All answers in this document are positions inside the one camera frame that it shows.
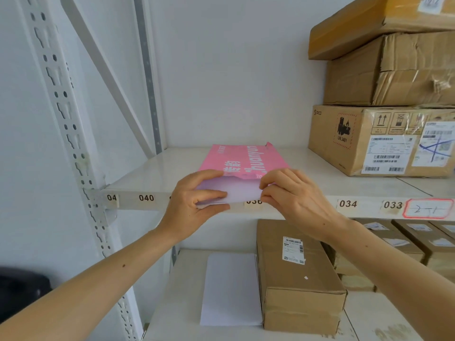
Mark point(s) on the person's right hand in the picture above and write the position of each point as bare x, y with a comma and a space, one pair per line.
302, 205

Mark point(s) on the person's left hand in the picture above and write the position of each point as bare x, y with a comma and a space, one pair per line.
185, 205

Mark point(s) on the person's left thumb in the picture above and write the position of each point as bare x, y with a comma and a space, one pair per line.
215, 210

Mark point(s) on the person's right thumb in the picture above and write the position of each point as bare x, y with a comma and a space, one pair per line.
272, 202

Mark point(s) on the white paper stack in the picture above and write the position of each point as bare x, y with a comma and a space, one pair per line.
238, 191

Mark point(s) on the person's left forearm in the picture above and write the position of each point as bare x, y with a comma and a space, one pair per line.
89, 284

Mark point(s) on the person's right forearm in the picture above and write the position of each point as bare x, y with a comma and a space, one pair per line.
391, 273

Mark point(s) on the white number label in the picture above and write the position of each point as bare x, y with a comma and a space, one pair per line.
112, 200
146, 200
347, 203
253, 202
392, 205

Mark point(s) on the pink paper wrapper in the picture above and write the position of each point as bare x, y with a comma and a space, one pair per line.
234, 161

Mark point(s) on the white shelf board with labels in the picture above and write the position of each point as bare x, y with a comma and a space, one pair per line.
170, 166

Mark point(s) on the white loose paper sheets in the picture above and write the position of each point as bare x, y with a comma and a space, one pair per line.
231, 289

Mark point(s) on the cardboard box with shipping labels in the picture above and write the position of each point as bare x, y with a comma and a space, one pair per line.
337, 138

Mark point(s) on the long brown cardboard box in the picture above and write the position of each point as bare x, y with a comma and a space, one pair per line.
298, 294

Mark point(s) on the crumpled taped cardboard box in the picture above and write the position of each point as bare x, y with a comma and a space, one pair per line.
355, 78

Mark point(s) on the red-bordered handwritten label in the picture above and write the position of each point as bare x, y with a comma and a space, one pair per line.
428, 208

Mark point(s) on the grey rear shelf upright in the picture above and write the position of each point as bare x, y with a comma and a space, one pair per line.
147, 67

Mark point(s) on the white diagonal shelf brace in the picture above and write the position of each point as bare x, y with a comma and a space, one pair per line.
106, 78

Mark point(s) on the white perforated shelf upright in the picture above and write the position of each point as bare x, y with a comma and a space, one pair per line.
67, 117

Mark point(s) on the flat brown cardboard box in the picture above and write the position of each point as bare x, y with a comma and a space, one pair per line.
362, 28

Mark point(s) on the dark object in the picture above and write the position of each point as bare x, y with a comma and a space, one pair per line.
21, 294

